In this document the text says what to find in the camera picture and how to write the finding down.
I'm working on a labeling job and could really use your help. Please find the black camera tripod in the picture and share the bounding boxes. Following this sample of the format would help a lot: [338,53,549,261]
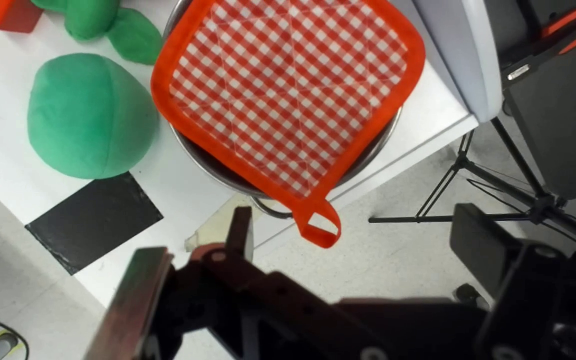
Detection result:
[366,115,576,245]

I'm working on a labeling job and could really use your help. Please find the green plush ball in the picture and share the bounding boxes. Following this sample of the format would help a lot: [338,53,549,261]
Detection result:
[26,51,161,182]

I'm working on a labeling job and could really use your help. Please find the red checkered pot holder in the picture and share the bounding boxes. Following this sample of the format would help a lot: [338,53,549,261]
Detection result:
[150,0,428,249]

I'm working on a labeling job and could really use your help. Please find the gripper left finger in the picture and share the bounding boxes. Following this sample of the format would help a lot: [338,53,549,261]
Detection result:
[84,245,176,360]

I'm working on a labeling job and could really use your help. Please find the steel cooking pot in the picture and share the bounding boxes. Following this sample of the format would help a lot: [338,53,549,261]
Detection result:
[163,0,404,222]

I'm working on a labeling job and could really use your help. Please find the white tape strip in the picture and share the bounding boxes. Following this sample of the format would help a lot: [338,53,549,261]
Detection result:
[183,192,255,263]

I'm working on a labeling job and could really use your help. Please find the orange wooden block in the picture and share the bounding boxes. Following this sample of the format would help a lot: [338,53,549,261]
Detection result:
[0,0,45,34]

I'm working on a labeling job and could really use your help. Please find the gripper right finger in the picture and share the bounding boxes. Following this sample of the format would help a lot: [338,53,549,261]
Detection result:
[448,201,576,360]

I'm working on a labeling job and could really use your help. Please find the white toy kitchen cabinet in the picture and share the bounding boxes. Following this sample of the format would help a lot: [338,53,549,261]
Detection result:
[0,0,504,309]

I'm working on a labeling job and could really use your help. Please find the black square sticker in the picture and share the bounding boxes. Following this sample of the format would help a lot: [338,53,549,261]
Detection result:
[24,169,165,277]

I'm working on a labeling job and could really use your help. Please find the black orange bar clamp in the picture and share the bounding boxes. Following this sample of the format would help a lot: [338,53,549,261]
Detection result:
[500,3,576,84]

